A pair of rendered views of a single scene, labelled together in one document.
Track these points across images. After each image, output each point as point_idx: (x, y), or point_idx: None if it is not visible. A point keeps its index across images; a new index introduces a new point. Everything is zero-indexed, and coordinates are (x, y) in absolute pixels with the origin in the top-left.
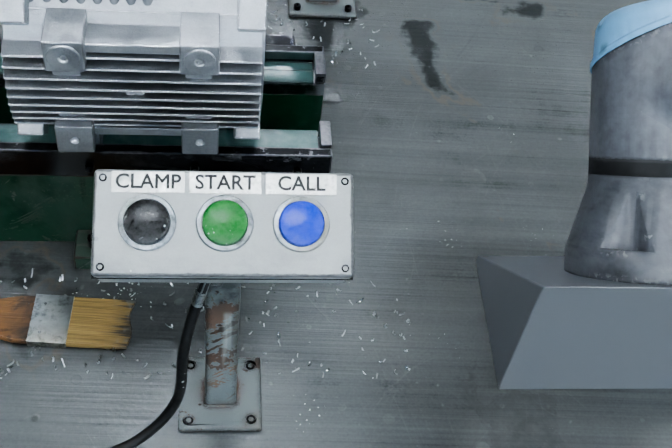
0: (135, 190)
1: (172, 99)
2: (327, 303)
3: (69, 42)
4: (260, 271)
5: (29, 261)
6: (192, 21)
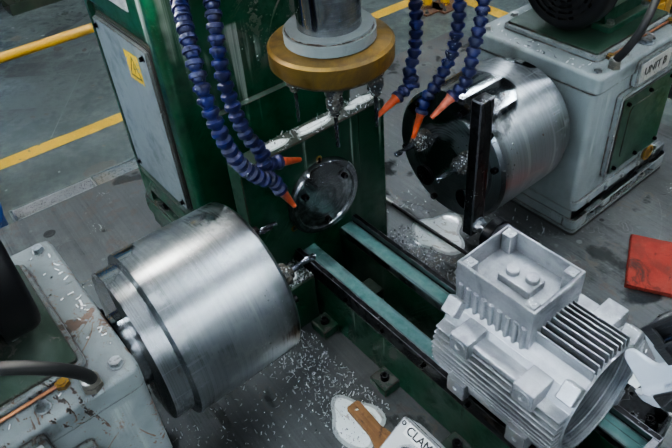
0: (412, 441)
1: (505, 405)
2: None
3: (462, 342)
4: None
5: (424, 427)
6: (534, 373)
